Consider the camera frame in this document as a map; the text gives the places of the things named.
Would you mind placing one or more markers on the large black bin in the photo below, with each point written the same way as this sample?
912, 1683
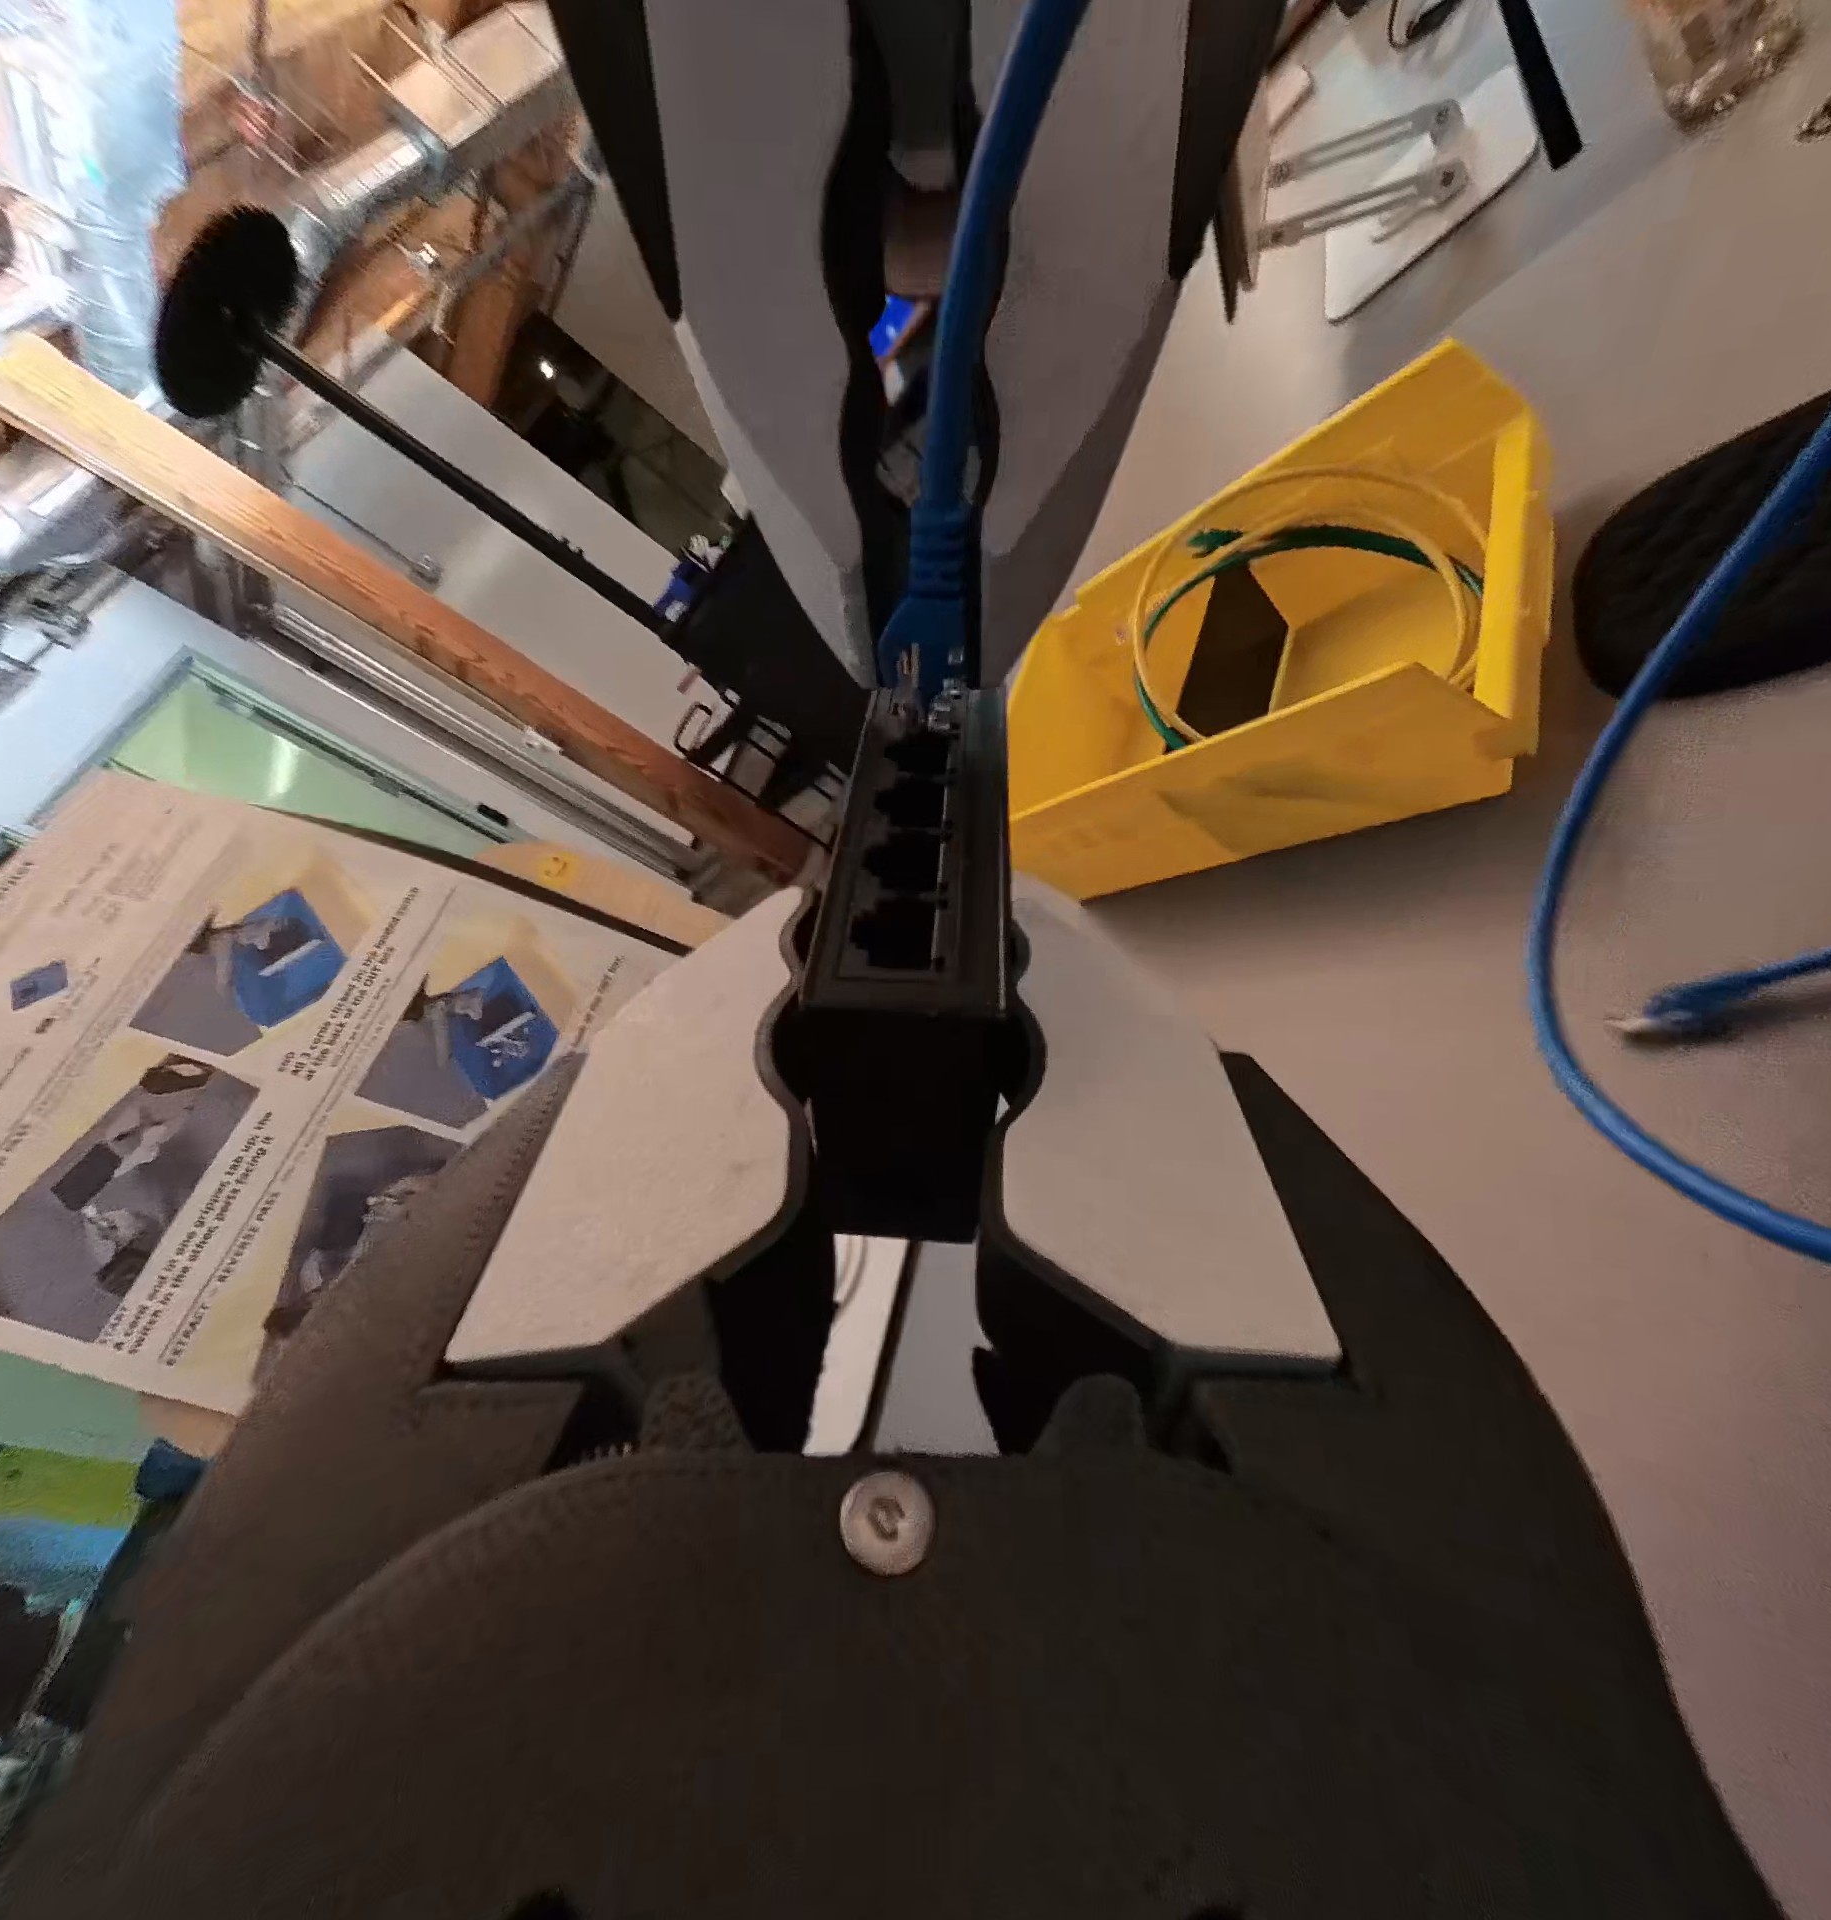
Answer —
766, 644

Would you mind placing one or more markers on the black rounded object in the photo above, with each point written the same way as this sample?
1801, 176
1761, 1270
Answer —
1725, 570

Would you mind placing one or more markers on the clear glass jar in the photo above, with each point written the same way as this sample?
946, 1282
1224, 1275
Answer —
1717, 60

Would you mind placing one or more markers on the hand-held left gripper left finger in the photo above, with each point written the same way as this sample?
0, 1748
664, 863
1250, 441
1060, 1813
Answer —
660, 1184

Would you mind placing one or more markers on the black bin divider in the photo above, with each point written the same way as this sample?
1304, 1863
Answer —
1230, 660

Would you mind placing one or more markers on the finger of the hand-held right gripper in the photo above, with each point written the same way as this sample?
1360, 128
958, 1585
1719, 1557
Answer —
736, 224
1110, 224

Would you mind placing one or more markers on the printed instruction sheet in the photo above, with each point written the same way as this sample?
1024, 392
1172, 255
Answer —
180, 1051

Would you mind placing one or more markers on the yellow plastic bin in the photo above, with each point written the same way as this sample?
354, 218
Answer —
1306, 795

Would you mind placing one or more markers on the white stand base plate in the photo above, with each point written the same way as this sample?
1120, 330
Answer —
862, 1334

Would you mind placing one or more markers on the wooden beam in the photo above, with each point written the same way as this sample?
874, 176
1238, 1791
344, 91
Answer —
330, 555

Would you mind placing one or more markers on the black ethernet switch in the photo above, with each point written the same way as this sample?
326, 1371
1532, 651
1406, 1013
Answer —
900, 1080

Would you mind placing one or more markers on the black disc pole stand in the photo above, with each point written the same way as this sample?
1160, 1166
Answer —
224, 309

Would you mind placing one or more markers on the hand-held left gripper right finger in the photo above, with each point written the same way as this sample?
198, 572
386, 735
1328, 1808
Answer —
1156, 1184

